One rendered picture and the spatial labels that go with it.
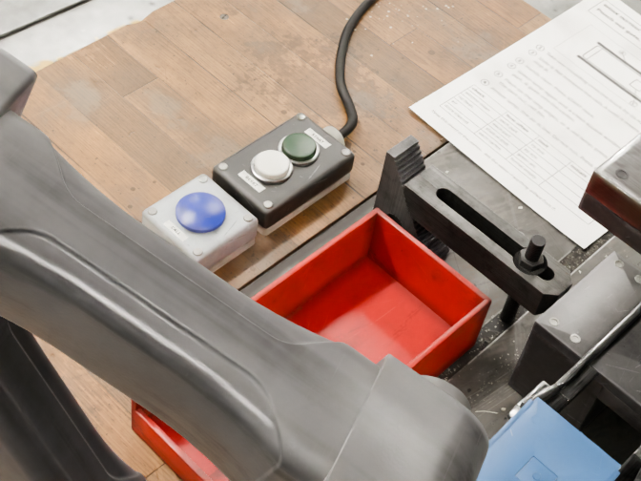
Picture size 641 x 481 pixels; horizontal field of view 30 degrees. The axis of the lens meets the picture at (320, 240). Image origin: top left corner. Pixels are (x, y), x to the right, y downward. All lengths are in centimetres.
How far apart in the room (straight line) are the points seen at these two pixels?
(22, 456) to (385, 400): 20
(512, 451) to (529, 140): 40
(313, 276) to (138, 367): 47
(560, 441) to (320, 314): 23
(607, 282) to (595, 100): 31
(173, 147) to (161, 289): 60
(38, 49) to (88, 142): 144
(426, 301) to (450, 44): 33
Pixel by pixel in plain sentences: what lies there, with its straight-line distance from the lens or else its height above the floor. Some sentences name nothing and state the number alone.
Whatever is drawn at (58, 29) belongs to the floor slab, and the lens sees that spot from 253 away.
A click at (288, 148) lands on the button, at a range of 101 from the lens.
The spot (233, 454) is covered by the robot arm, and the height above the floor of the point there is 125.
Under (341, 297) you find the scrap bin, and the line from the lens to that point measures 95.
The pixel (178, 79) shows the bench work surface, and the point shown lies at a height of 90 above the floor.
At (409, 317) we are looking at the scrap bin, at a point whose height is 90.
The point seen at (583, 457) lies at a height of 99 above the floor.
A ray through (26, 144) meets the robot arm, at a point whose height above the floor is 132.
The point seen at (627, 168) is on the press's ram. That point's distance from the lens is 77.
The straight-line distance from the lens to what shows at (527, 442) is 81.
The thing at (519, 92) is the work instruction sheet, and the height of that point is 90.
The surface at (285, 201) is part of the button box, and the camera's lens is 98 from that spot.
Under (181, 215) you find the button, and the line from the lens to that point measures 95.
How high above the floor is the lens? 166
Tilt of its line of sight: 50 degrees down
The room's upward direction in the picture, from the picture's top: 11 degrees clockwise
